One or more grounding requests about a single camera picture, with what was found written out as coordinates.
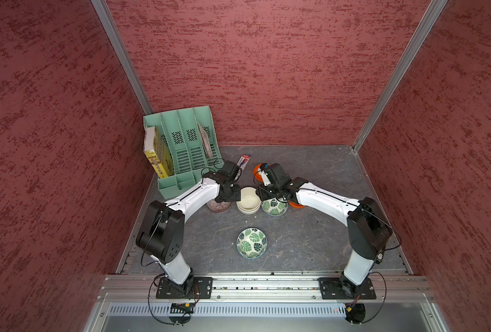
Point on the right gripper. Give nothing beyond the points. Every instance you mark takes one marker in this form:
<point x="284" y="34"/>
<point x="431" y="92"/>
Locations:
<point x="262" y="191"/>

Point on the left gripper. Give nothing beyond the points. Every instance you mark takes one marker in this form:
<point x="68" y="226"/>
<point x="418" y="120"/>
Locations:
<point x="235" y="196"/>

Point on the orange bowl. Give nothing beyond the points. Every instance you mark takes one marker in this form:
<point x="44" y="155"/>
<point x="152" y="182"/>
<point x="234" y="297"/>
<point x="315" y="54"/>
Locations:
<point x="296" y="205"/>
<point x="256" y="171"/>

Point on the purple striped bowl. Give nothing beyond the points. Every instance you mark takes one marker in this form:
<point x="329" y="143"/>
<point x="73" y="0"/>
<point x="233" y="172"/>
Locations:
<point x="218" y="208"/>

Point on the green leaf bowl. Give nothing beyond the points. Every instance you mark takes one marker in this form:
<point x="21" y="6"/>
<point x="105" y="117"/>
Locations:
<point x="274" y="207"/>
<point x="251" y="243"/>

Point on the cream bowl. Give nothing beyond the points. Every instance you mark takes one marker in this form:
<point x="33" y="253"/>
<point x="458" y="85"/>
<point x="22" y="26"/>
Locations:
<point x="248" y="210"/>
<point x="249" y="197"/>

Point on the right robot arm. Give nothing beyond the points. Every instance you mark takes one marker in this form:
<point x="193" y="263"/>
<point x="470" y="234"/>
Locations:
<point x="367" y="229"/>

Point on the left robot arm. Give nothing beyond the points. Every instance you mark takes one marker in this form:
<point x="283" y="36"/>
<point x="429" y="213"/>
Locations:
<point x="162" y="231"/>

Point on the pen blister pack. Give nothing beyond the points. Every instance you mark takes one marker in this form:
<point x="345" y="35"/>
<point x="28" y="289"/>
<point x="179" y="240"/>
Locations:
<point x="243" y="161"/>

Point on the grey folder in organizer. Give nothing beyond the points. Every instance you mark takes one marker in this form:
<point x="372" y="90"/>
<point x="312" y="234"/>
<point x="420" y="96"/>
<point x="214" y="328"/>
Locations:
<point x="205" y="141"/>

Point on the green file organizer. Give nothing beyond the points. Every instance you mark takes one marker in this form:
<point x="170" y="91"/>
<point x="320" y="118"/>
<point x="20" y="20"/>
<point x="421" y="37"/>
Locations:
<point x="180" y="133"/>

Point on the yellow book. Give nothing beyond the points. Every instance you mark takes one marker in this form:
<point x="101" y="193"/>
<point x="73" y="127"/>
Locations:
<point x="157" y="153"/>

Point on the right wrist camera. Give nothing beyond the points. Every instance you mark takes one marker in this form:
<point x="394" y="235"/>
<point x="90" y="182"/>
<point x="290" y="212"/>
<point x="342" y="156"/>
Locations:
<point x="262" y="175"/>

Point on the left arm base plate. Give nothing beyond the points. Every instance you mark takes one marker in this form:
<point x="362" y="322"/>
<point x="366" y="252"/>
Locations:
<point x="196" y="288"/>

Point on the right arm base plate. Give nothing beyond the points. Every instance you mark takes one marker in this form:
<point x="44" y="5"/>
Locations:
<point x="333" y="288"/>

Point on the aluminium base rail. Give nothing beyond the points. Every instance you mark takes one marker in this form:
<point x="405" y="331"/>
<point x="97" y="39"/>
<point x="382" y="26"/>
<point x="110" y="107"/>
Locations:
<point x="276" y="287"/>

